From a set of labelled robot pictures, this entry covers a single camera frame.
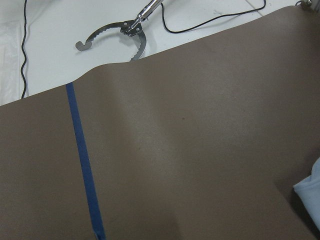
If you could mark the aluminium frame post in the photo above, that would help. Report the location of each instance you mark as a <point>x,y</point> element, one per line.
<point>313,4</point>

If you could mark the silver claw grabber tool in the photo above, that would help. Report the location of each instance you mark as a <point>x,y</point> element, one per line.
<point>129,28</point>

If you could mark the brown paper table cover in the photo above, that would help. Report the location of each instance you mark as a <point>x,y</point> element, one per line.
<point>200,142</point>

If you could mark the light blue t-shirt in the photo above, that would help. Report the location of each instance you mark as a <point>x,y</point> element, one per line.
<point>308,191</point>

